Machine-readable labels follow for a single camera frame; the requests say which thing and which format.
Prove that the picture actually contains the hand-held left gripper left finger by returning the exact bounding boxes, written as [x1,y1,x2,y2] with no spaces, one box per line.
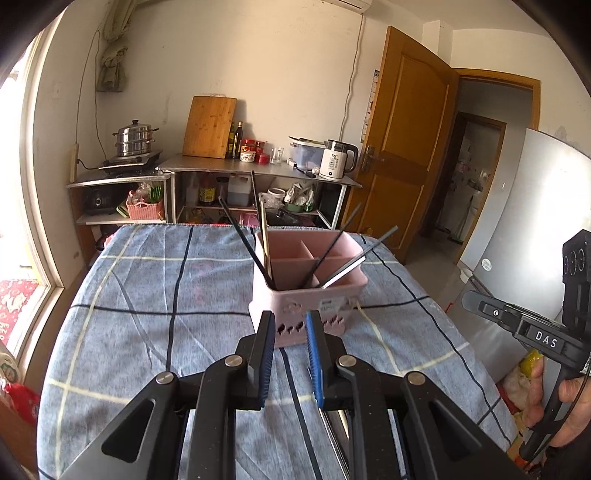
[58,310,277,480]

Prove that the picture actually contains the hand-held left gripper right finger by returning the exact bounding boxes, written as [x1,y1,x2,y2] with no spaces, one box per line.
[305,310,527,480]

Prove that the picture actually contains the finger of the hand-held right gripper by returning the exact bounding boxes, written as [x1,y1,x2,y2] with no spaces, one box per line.
[462,291,525,331]

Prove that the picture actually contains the black chopstick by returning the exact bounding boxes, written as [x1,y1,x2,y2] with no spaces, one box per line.
[301,203,363,287]
[322,224,400,283]
[250,171,269,264]
[218,198,275,289]
[281,348,324,480]

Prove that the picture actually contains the pink plastic utensil basket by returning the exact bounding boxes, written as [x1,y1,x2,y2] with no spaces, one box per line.
[248,229,369,348]

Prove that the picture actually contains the person's right hand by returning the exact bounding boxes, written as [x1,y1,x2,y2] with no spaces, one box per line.
[523,357,591,449]

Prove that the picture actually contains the colourful bag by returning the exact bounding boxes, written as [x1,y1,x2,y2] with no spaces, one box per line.
[501,348,546,417]

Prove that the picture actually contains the grey refrigerator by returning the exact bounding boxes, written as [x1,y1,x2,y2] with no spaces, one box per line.
[457,128,591,385]

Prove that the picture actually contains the blue plaid tablecloth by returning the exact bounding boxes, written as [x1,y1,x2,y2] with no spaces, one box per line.
[34,223,518,480]

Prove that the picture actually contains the dark brown hallway door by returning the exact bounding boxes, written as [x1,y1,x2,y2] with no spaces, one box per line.
[422,111,507,237]

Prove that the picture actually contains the white plastic jug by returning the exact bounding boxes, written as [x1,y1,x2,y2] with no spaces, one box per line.
[228,174,253,206]

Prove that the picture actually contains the wooden door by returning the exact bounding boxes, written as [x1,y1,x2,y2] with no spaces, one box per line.
[359,26,461,265]

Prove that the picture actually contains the small pink woven basket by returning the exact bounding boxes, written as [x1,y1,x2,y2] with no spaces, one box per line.
[126,198,166,221]

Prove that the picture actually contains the white electric kettle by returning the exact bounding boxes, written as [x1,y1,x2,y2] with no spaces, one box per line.
[320,140,359,181]

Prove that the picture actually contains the steel kitchen table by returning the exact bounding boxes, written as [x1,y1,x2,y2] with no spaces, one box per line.
[157,154,363,230]

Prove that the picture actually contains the water filter pitcher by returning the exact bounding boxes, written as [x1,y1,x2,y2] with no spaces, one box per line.
[289,138,327,170]

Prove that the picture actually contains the red plastic bag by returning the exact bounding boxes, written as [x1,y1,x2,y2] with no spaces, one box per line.
[0,383,43,426]

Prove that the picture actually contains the black induction cooker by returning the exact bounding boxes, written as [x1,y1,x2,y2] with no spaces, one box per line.
[98,150,164,174]

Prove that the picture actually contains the bamboo cutting board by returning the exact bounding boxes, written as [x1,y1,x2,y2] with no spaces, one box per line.
[182,95,238,160]

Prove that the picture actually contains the low steel shelf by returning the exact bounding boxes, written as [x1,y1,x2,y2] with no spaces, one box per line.
[66,172,170,227]

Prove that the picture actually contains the red patterned rug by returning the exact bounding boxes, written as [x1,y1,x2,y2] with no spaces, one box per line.
[0,279,40,343]

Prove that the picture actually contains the stainless steel steamer pot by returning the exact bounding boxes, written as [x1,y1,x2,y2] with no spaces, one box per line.
[112,120,160,158]

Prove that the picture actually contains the window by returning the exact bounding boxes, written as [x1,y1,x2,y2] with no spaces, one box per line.
[0,23,66,370]

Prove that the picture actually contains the white air conditioner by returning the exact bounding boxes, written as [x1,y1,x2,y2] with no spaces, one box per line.
[318,0,374,13]

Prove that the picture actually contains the hanging beige cloth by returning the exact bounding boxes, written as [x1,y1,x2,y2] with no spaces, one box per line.
[95,0,139,93]

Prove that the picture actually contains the metal door handle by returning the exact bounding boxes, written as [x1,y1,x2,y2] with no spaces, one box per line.
[360,145,385,174]

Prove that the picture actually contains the wall calendar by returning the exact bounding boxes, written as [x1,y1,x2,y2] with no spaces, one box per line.
[360,69,380,144]

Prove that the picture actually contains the wall cable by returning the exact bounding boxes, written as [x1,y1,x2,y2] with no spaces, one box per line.
[75,30,101,163]
[341,13,366,140]

